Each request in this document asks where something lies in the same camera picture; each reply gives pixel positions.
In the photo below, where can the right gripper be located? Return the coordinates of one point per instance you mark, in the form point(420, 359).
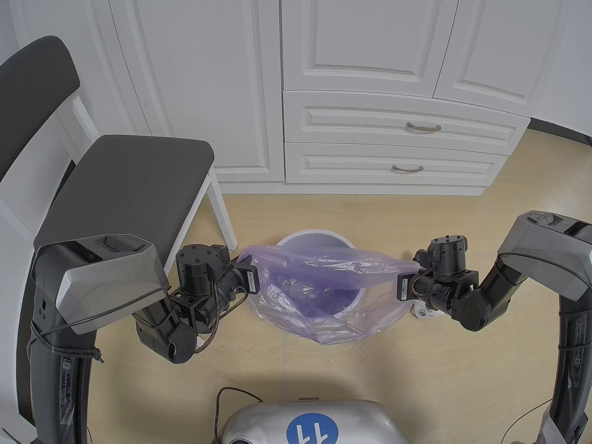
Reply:
point(424, 259)

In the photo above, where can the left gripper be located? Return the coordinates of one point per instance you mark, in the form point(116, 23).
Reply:
point(231, 287)

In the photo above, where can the purple plastic bag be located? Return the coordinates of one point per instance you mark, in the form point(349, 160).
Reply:
point(323, 294)

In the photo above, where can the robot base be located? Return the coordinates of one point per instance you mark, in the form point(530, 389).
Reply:
point(268, 421)

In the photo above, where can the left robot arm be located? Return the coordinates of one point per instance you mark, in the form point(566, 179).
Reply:
point(106, 275)

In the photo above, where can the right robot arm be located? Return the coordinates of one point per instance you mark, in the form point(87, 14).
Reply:
point(545, 257)

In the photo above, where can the crumpled white plastic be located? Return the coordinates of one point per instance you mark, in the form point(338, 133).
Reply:
point(423, 311)

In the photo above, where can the white trash bin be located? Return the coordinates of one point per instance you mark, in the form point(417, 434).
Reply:
point(314, 235)

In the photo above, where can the grey and white chair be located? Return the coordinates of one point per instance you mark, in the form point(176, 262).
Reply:
point(129, 178)

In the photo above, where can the white wardrobe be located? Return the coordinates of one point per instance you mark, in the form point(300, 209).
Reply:
point(360, 39)

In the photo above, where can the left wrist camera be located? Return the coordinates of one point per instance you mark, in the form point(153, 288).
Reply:
point(252, 280)

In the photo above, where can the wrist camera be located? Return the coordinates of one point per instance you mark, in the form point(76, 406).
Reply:
point(252, 280)
point(407, 287)

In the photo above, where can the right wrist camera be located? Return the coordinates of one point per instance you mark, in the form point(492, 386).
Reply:
point(407, 287)

